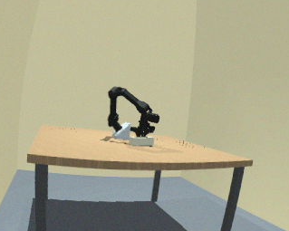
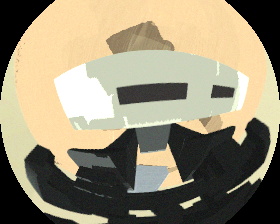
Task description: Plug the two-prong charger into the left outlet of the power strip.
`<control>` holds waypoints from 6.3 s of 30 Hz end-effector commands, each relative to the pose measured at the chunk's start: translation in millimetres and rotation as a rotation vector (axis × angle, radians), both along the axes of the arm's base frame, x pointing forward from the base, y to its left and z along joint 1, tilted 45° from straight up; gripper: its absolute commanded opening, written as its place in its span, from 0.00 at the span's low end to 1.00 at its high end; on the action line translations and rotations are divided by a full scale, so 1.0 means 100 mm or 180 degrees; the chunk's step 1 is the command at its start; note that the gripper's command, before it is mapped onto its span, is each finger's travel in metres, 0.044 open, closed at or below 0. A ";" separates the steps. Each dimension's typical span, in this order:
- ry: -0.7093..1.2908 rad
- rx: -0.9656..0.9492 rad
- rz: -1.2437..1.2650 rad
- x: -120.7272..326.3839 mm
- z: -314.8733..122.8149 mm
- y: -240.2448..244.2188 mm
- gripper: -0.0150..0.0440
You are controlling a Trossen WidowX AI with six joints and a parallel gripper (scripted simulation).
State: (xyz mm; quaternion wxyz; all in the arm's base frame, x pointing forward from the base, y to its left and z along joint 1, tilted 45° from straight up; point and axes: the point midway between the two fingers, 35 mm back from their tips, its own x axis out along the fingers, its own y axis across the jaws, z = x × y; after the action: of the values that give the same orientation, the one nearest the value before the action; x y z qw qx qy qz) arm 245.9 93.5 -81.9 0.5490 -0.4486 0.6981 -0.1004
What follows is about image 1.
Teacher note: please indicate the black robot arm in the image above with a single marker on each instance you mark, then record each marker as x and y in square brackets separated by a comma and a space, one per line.
[141, 106]

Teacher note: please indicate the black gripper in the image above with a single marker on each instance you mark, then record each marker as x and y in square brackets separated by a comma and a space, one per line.
[139, 131]

